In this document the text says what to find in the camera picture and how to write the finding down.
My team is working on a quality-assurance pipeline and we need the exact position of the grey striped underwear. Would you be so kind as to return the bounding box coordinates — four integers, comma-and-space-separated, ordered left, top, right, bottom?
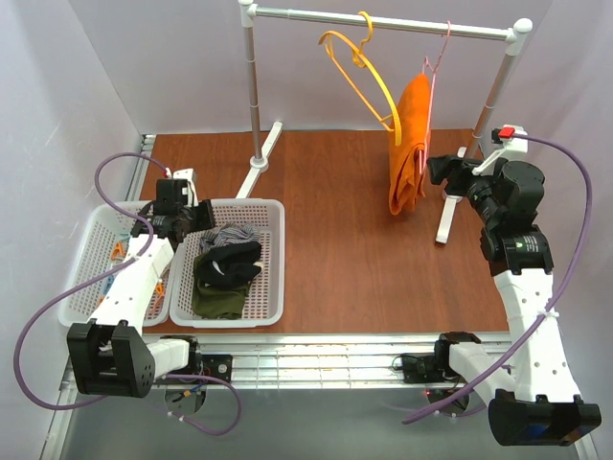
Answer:
199, 222, 260, 253

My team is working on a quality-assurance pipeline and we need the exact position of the yellow plastic hanger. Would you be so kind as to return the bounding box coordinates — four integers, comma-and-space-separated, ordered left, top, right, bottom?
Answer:
317, 11, 401, 148

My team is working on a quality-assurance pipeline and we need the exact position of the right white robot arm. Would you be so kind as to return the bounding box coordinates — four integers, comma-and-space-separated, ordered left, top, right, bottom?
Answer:
428, 155, 602, 447

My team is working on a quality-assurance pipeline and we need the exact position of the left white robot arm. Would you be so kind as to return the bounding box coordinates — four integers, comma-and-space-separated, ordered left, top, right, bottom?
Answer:
67, 169, 216, 398

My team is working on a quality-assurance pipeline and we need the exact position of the orange towel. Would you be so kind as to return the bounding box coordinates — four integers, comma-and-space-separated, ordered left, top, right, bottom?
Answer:
388, 73, 430, 216

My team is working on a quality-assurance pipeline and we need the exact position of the black garment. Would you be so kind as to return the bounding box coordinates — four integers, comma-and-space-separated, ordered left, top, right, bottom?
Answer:
194, 241, 262, 290

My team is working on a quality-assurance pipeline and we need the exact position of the orange clothespin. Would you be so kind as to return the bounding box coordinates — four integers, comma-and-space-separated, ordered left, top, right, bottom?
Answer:
110, 241, 126, 261
147, 282, 165, 319

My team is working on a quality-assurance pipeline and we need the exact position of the orange clothespin front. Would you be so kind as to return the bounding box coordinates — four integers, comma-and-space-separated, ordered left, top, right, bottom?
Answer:
147, 282, 165, 319

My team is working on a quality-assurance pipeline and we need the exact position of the olive green garment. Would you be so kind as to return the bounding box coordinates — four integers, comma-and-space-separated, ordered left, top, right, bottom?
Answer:
192, 254, 250, 320

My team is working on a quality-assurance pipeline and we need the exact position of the white clothespin basket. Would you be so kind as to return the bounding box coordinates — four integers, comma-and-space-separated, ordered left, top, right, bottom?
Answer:
57, 204, 171, 328

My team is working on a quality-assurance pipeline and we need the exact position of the blue clothespin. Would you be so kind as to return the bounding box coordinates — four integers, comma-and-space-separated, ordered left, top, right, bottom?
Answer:
102, 275, 115, 294

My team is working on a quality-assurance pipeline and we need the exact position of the silver clothes rack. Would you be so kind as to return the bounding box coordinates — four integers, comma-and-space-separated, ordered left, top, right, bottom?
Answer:
234, 0, 534, 246

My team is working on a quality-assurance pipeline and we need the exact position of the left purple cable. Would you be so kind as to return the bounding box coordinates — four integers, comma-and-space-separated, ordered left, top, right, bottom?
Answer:
12, 151, 243, 437

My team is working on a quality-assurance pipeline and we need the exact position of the purple cable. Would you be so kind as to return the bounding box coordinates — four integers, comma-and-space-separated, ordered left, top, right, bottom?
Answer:
401, 133, 594, 426
12, 151, 243, 437

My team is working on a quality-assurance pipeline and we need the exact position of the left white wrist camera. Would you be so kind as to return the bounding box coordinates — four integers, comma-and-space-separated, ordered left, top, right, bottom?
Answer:
156, 168, 198, 207

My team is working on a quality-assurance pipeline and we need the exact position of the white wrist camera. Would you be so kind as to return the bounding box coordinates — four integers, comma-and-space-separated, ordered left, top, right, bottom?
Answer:
472, 125, 528, 176
156, 168, 198, 207

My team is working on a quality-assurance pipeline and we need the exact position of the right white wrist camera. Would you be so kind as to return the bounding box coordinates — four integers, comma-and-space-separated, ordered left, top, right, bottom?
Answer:
472, 125, 528, 176

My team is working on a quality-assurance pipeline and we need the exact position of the pink wire hanger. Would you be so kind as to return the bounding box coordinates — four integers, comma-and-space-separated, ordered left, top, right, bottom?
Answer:
419, 20, 451, 175

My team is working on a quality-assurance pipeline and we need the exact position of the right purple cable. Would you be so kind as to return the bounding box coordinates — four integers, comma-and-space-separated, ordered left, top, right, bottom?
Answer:
401, 133, 594, 426

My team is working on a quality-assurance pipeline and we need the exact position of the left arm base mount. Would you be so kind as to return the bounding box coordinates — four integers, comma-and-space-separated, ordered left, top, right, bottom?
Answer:
194, 355, 234, 382

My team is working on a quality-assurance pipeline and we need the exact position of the aluminium rail frame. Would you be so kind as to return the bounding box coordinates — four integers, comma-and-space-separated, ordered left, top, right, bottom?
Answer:
39, 133, 600, 460

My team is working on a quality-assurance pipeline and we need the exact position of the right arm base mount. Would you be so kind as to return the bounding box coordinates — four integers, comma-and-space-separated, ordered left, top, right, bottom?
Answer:
392, 354, 444, 384

